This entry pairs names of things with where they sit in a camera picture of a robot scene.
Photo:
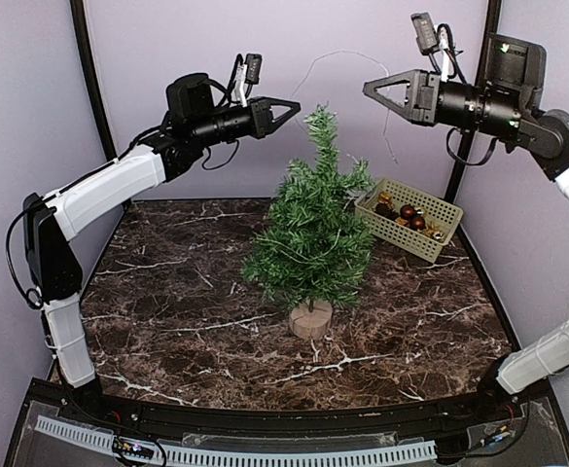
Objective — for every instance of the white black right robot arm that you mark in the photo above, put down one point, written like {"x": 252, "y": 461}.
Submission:
{"x": 506, "y": 107}

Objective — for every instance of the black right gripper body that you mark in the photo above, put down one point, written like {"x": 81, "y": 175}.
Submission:
{"x": 427, "y": 98}

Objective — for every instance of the brown bauble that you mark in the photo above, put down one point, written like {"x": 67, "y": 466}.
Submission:
{"x": 407, "y": 212}
{"x": 417, "y": 223}

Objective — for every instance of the brown bauble upper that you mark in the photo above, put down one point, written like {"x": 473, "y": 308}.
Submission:
{"x": 407, "y": 212}

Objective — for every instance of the black front rail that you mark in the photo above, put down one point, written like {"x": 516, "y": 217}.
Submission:
{"x": 443, "y": 417}

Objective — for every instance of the small green christmas tree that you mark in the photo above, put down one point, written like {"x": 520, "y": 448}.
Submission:
{"x": 314, "y": 252}

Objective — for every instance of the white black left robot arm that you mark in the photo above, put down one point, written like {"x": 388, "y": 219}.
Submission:
{"x": 200, "y": 114}

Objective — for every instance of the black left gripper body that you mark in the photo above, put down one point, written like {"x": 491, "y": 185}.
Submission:
{"x": 261, "y": 120}

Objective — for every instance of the beige plastic basket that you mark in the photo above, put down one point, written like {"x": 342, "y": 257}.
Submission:
{"x": 445, "y": 215}

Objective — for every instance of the gold gift box ornament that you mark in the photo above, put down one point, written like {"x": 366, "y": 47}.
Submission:
{"x": 384, "y": 198}

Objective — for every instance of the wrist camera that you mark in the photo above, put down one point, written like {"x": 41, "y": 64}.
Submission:
{"x": 244, "y": 76}
{"x": 437, "y": 43}

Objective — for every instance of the brown pine cone ornament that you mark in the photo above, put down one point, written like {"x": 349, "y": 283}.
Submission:
{"x": 386, "y": 211}

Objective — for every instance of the brown bauble lower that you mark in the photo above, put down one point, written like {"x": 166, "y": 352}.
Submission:
{"x": 417, "y": 223}

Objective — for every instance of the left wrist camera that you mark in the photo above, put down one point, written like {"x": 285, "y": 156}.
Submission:
{"x": 244, "y": 76}

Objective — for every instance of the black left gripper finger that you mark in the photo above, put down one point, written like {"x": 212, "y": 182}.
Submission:
{"x": 290, "y": 105}
{"x": 278, "y": 117}

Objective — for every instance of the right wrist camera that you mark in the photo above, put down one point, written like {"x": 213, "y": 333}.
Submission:
{"x": 437, "y": 43}

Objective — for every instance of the grey slotted cable duct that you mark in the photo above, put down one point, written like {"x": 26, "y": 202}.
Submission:
{"x": 210, "y": 450}

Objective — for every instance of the left black frame post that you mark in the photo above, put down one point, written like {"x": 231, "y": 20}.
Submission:
{"x": 81, "y": 31}

